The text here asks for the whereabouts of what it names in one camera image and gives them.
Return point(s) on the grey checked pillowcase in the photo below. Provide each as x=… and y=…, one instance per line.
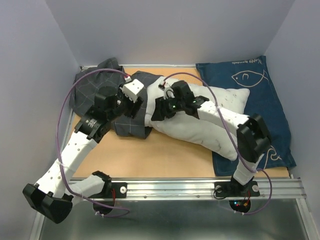
x=94, y=97

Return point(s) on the aluminium table edge frame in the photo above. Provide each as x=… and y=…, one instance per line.
x=60, y=150

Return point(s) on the aluminium mounting rail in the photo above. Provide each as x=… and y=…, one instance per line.
x=179, y=189

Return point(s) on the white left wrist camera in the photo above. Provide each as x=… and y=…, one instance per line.
x=132, y=88

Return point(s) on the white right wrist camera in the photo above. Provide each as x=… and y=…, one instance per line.
x=167, y=90

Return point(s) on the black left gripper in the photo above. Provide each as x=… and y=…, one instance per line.
x=135, y=108

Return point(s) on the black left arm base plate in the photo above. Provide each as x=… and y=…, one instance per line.
x=112, y=190

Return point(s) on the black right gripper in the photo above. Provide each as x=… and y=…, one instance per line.
x=161, y=110

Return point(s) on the blue fish-print cushion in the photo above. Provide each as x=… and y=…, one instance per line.
x=263, y=99

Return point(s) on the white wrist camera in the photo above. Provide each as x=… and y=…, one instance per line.
x=167, y=90
x=132, y=88

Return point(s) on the white stained pillow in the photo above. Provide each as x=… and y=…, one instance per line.
x=201, y=132

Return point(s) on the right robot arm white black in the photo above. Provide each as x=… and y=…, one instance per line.
x=213, y=118

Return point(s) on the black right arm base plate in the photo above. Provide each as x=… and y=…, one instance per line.
x=230, y=189

